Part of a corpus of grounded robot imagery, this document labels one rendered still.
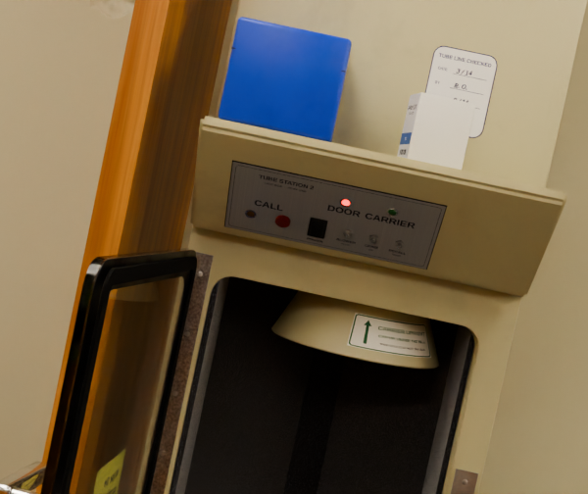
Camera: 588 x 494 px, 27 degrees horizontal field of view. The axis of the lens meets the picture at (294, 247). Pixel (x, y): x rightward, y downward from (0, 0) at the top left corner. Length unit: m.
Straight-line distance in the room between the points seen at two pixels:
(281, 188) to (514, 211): 0.20
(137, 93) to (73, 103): 0.55
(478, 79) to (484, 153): 0.07
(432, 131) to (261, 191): 0.16
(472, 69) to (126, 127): 0.33
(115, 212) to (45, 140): 0.56
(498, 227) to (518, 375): 0.56
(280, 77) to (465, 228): 0.21
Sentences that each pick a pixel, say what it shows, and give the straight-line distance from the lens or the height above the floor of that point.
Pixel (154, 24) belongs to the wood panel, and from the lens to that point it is 1.10.
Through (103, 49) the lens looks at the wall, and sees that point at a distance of 1.64.
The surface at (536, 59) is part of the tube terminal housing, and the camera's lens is 1.19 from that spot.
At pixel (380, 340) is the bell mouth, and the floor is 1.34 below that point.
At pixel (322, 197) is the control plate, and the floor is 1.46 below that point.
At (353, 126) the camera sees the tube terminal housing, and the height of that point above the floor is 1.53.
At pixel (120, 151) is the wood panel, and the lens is 1.09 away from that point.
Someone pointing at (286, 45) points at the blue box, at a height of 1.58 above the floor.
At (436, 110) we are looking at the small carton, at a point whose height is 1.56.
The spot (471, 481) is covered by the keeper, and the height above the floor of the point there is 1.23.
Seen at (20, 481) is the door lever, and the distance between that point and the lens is 0.97.
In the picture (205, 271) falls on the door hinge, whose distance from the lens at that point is 1.17.
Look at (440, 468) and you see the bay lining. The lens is 1.24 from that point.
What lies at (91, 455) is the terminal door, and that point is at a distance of 0.97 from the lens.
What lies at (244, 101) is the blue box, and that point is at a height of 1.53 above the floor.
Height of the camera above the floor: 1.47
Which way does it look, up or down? 3 degrees down
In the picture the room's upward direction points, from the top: 12 degrees clockwise
